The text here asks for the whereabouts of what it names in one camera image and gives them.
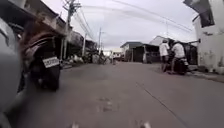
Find utility pole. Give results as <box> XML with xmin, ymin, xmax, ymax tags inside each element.
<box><xmin>63</xmin><ymin>0</ymin><xmax>79</xmax><ymax>61</ymax></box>
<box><xmin>81</xmin><ymin>31</ymin><xmax>88</xmax><ymax>58</ymax></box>
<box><xmin>97</xmin><ymin>27</ymin><xmax>103</xmax><ymax>54</ymax></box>

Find raised concrete pavement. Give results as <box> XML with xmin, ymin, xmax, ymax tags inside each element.
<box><xmin>188</xmin><ymin>69</ymin><xmax>224</xmax><ymax>84</ymax></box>

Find white building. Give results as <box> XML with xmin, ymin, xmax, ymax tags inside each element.
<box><xmin>183</xmin><ymin>0</ymin><xmax>224</xmax><ymax>75</ymax></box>

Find dark motorcycle with plate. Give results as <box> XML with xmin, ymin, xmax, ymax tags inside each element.
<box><xmin>19</xmin><ymin>19</ymin><xmax>63</xmax><ymax>92</ymax></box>

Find person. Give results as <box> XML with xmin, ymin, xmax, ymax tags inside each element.
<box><xmin>170</xmin><ymin>40</ymin><xmax>187</xmax><ymax>73</ymax></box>
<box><xmin>158</xmin><ymin>39</ymin><xmax>171</xmax><ymax>73</ymax></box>

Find grey vehicle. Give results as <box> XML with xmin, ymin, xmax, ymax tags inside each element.
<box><xmin>0</xmin><ymin>16</ymin><xmax>24</xmax><ymax>128</ymax></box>

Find grey concrete road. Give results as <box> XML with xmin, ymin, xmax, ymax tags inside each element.
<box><xmin>0</xmin><ymin>61</ymin><xmax>224</xmax><ymax>128</ymax></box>

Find overhead wires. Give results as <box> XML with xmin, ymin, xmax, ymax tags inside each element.
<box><xmin>61</xmin><ymin>0</ymin><xmax>198</xmax><ymax>44</ymax></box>

